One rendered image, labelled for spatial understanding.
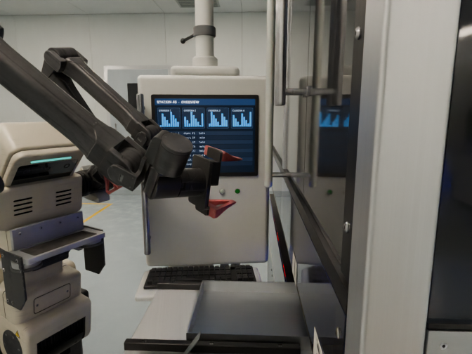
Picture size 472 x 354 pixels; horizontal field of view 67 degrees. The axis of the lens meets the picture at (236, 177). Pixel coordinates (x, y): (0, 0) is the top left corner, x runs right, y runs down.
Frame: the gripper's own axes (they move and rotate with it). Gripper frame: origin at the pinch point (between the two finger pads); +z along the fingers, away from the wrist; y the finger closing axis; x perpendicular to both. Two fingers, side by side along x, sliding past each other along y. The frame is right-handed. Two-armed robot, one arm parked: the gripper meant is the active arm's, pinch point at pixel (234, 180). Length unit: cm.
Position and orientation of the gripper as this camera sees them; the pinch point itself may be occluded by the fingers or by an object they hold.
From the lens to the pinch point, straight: 77.1
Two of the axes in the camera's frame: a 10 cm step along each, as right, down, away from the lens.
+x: 5.9, 2.5, -7.6
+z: 7.9, -0.3, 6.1
